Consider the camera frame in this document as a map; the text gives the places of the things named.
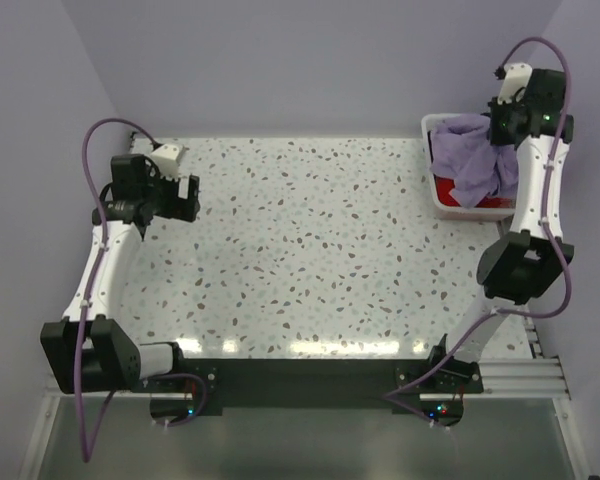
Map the purple t shirt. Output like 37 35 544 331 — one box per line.
430 113 519 185

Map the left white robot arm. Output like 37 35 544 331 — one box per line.
40 154 200 394

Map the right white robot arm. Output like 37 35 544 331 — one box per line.
398 63 575 393

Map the red t shirt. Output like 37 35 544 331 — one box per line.
434 176 518 209

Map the white plastic basket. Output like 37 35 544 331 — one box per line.
421 113 514 222

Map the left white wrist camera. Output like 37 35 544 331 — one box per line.
148 144 186 179

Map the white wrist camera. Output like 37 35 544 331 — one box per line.
494 63 533 105
148 144 186 179

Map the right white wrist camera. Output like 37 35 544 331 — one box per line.
494 63 533 105

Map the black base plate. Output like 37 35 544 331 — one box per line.
134 358 484 415

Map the aluminium frame rail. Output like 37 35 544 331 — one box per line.
44 309 574 401

